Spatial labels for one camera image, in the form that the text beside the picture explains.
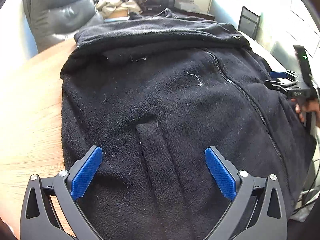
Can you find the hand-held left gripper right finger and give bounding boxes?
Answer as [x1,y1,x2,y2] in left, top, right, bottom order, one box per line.
[204,146,288,240]

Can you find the beige clothes pile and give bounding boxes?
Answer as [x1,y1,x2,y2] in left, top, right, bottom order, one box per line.
[96,0,143,18]

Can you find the person's right hand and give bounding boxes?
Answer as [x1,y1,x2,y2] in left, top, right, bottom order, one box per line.
[291,97,320,123]

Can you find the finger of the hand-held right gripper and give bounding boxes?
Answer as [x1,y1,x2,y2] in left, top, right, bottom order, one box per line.
[264,79,301,92]
[269,70,299,79]

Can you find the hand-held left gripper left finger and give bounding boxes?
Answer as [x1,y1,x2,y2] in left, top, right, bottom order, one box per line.
[20,145,105,240]

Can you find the grey leather armchair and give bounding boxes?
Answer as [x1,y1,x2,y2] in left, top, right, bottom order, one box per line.
[22,0,104,53]

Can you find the black fleece jacket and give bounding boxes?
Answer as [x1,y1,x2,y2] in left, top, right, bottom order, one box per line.
[60,8,317,240]

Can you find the black floor cables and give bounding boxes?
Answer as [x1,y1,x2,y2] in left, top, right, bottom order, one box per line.
[292,155,320,222]

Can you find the light wooden cabinet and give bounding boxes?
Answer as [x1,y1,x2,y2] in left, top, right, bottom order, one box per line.
[108,7,129,19]

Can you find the black office chair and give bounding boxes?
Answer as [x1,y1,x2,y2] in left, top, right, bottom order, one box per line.
[237,5,261,40]

